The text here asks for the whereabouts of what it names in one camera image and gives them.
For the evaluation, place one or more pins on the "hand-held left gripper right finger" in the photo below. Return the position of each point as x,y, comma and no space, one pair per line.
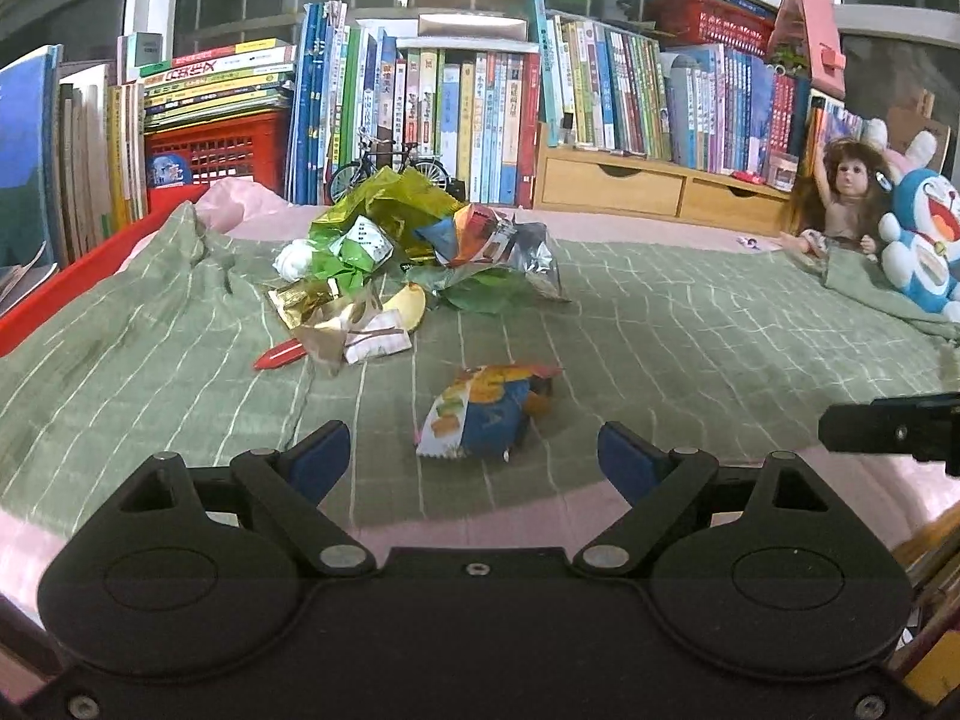
622,457

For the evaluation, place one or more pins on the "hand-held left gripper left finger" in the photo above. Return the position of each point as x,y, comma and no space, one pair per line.
322,457

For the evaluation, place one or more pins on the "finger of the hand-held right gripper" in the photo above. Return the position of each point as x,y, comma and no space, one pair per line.
870,427

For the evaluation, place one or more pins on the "blue orange snack packet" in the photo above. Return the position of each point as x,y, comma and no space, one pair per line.
480,420

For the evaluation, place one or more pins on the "white tissue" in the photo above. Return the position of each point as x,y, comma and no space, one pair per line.
294,261

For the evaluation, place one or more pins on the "yellow-green foil wrapper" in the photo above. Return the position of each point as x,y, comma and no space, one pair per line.
397,202

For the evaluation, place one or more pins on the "red plastic stick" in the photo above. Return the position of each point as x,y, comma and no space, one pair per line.
274,358

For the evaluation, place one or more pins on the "beige white paper wrapper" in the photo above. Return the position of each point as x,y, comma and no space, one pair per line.
375,341

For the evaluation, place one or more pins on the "green checked blanket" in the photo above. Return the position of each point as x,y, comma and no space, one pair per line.
675,315

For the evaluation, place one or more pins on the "gold foil wrapper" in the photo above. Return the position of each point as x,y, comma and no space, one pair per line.
300,300

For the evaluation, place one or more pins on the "yellow peel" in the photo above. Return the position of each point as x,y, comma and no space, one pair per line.
409,307

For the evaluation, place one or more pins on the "blue white cat plush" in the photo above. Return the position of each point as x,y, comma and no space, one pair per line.
922,240

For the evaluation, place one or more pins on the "dark green wrapper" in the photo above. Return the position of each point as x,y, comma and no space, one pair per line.
480,296

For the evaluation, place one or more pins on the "brown-haired doll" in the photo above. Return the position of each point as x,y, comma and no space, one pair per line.
847,180

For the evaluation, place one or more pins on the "pink bed sheet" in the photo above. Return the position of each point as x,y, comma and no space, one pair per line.
255,214

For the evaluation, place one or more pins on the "orange blue crumpled packet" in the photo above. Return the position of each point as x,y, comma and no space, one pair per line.
465,229

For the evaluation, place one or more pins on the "small pink box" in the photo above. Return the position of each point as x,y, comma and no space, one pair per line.
781,172

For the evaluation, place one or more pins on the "wooden drawer organizer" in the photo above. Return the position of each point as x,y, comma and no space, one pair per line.
607,184

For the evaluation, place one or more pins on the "white rabbit plush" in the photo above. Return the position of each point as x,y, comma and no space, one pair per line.
922,146

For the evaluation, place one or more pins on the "red plastic board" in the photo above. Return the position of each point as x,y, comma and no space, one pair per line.
75,270

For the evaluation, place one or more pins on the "black toy bicycle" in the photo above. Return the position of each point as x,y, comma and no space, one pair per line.
386,150

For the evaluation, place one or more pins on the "red plastic crate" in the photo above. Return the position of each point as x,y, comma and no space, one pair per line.
225,142

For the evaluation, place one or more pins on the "row of large books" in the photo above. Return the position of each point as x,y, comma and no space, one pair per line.
82,165

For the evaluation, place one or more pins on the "stack of flat books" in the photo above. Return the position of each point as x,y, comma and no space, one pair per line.
217,90

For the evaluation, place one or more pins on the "pink toy house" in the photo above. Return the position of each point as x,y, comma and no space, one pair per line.
821,37

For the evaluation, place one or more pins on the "red mesh basket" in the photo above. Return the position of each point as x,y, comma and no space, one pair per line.
705,22

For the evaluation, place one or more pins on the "small white box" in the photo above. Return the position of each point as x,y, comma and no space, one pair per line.
148,49

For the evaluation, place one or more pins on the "flat silver box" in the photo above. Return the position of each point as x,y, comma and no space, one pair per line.
472,26

